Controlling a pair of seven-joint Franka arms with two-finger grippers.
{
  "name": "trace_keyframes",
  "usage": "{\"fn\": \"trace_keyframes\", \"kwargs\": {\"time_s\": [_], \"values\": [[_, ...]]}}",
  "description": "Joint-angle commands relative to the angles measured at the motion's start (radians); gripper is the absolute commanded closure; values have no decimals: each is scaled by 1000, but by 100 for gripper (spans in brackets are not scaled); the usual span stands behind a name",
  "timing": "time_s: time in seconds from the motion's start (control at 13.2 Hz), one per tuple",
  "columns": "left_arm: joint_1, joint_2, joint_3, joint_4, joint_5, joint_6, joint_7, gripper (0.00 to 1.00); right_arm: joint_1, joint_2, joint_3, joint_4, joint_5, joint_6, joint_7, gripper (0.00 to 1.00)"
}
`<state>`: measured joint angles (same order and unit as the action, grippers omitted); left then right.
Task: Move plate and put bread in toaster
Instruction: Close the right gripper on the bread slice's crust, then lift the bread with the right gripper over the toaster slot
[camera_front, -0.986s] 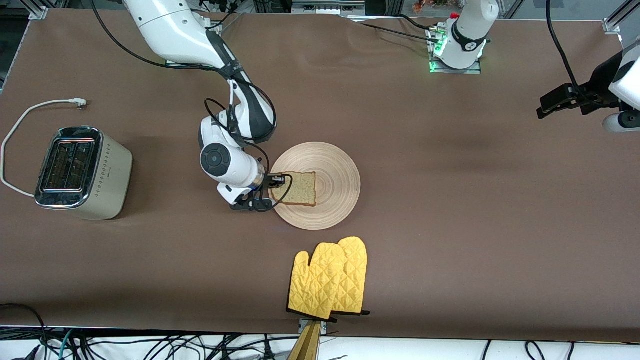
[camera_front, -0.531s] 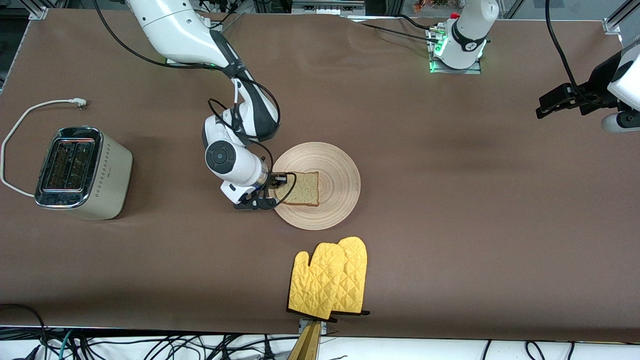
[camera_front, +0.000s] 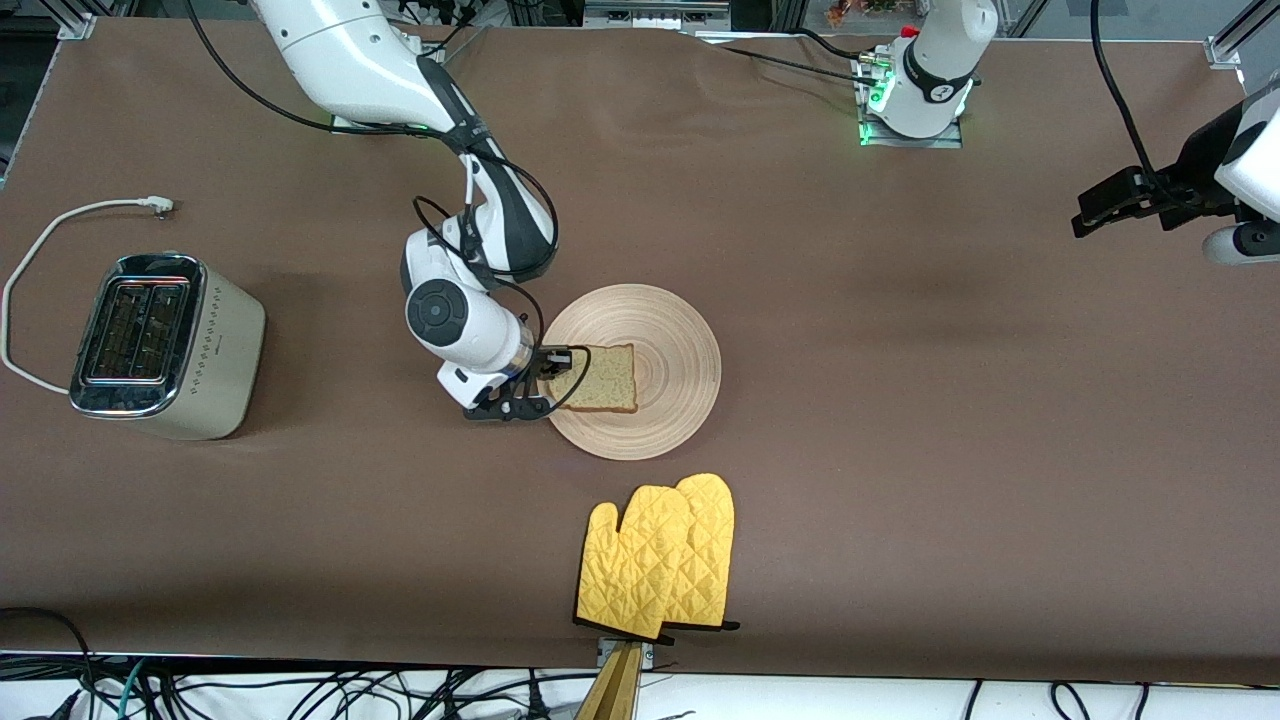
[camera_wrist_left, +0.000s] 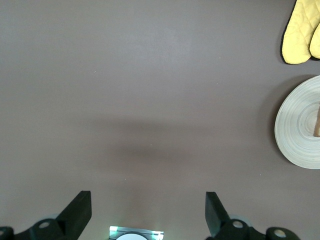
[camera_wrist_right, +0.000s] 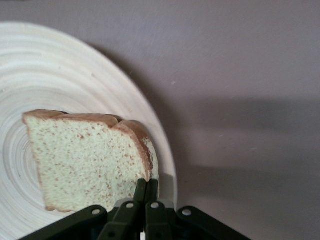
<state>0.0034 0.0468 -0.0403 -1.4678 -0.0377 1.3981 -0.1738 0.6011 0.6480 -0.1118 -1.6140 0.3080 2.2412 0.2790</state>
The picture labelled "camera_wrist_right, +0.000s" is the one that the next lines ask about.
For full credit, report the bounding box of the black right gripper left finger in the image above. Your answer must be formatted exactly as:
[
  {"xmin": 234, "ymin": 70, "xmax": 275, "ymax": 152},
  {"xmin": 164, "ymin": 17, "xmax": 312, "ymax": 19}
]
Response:
[{"xmin": 98, "ymin": 178, "xmax": 147, "ymax": 240}]

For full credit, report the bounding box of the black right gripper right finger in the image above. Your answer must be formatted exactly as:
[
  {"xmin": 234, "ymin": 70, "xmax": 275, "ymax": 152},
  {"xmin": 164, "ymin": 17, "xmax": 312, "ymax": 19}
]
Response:
[{"xmin": 145, "ymin": 179, "xmax": 173, "ymax": 240}]

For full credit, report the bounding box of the slice of brown bread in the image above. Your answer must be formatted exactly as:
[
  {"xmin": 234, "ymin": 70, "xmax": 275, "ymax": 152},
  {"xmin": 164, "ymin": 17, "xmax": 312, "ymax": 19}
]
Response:
[{"xmin": 22, "ymin": 109, "xmax": 161, "ymax": 213}]

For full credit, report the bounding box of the round wooden ringed plate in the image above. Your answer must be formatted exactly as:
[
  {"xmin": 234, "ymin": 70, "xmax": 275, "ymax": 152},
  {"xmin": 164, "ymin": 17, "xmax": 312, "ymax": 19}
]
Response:
[{"xmin": 0, "ymin": 21, "xmax": 178, "ymax": 240}]

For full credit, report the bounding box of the brown table cover sheet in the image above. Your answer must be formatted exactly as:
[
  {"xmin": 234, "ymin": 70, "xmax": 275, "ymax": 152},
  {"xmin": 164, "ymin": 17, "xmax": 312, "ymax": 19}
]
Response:
[{"xmin": 0, "ymin": 0, "xmax": 320, "ymax": 240}]

